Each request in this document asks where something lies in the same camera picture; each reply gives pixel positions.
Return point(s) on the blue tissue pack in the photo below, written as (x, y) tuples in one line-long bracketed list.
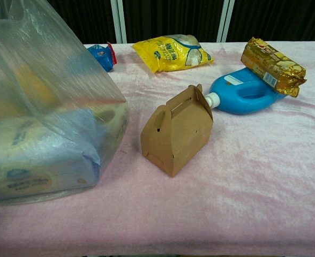
[(45, 160)]

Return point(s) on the black curtain panel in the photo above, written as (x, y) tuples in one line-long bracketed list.
[(171, 16)]

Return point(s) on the yellow candy bag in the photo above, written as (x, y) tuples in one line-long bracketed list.
[(171, 56)]

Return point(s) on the brown cardboard gable box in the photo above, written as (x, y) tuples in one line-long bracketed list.
[(179, 139)]

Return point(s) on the gold foil snack package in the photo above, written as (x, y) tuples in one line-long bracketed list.
[(272, 64)]

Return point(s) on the white frame post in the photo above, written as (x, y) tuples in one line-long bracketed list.
[(118, 21), (225, 21)]

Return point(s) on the translucent plastic bag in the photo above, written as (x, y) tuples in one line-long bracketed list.
[(53, 80)]

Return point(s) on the blue detergent bottle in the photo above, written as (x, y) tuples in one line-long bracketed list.
[(235, 100)]

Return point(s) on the pink velvet tablecloth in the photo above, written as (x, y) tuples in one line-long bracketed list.
[(227, 187)]

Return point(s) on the blue snack packet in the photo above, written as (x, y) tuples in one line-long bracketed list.
[(104, 57)]

